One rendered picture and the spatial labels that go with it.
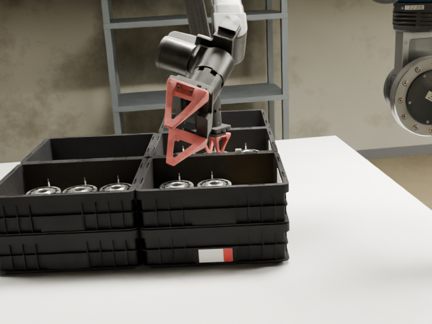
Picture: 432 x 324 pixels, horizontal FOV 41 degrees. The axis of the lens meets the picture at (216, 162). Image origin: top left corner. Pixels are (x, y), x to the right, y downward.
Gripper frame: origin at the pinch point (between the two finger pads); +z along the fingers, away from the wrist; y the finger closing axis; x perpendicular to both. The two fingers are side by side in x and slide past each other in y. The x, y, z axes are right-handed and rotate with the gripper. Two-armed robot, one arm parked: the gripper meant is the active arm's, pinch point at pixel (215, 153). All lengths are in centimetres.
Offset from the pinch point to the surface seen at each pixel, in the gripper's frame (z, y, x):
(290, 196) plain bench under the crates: 21.6, 7.5, 27.1
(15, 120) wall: 35, -272, 51
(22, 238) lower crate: 9, -8, -63
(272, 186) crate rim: -1.4, 37.8, -14.7
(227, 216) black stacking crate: 6.3, 29.2, -23.1
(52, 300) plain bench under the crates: 20, 8, -65
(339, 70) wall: 21, -130, 249
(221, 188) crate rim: -1.6, 28.7, -24.3
